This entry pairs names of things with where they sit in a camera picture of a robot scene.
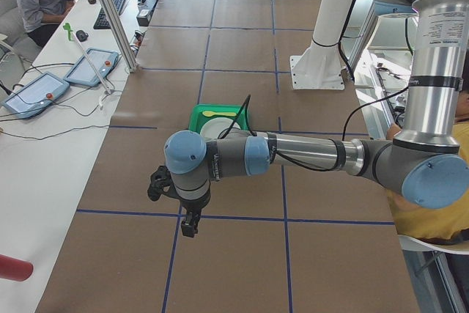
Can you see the aluminium frame post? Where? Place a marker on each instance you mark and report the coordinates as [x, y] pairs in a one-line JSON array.
[[119, 34]]

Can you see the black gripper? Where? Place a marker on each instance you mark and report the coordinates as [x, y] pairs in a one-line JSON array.
[[194, 205]]

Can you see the far blue teach pendant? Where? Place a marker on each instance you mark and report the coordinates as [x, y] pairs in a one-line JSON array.
[[82, 73]]

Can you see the blue teach pendant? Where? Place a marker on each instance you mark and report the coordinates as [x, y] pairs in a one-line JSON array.
[[82, 73], [36, 96]]

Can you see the near blue teach pendant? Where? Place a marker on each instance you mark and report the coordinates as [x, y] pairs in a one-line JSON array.
[[36, 96]]

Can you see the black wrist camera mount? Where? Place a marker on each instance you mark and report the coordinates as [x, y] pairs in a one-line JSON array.
[[161, 183]]

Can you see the white round plate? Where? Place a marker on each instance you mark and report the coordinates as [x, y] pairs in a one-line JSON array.
[[214, 128]]

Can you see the black computer mouse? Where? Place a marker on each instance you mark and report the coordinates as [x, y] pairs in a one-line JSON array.
[[81, 35]]

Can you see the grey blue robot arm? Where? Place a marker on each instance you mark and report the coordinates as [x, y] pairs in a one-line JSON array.
[[421, 163]]

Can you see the green plastic clip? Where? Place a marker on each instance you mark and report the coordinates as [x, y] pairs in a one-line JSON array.
[[70, 33]]

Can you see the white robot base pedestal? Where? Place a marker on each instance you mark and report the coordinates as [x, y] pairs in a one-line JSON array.
[[320, 66]]

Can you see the person in yellow shirt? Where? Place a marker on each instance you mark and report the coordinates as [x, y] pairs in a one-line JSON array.
[[444, 226]]

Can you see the white rod stand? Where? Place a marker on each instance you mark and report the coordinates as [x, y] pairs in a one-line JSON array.
[[108, 90]]

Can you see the red cylinder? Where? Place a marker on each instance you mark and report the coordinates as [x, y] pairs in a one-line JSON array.
[[15, 269]]

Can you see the black power strip box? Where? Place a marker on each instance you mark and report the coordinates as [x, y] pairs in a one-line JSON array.
[[146, 9]]

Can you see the white chair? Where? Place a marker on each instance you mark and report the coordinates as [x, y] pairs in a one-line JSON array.
[[409, 243]]

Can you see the green plastic tray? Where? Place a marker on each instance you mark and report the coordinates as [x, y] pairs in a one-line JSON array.
[[197, 120]]

